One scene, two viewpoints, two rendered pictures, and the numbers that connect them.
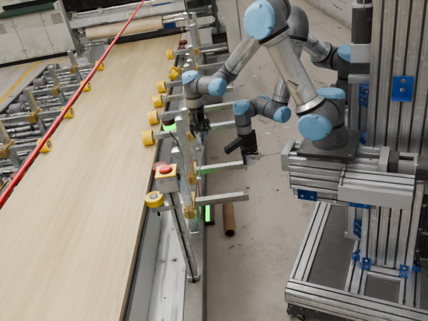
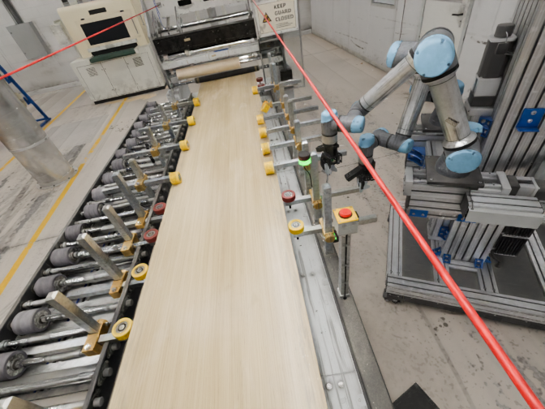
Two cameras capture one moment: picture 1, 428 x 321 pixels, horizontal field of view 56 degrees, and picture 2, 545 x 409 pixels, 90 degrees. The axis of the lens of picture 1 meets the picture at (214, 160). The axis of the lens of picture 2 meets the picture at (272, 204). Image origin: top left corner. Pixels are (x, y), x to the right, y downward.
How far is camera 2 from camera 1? 0.66 m
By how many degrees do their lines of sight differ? 10
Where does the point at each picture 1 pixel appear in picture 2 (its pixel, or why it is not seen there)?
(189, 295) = (345, 312)
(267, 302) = (363, 289)
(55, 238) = (218, 270)
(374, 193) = (504, 216)
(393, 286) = (471, 276)
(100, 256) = (271, 289)
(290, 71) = (453, 109)
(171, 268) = (311, 282)
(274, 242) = (357, 240)
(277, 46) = (446, 84)
